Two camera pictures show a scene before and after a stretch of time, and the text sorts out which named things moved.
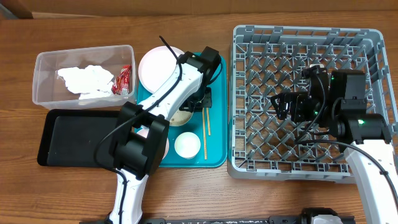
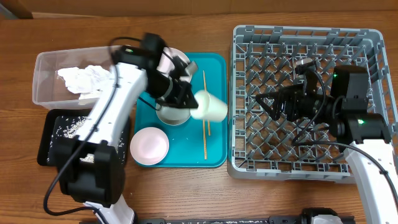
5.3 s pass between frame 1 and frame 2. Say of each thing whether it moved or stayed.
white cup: moved
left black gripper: moved
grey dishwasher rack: stayed
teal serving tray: stayed
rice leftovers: moved
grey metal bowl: stayed
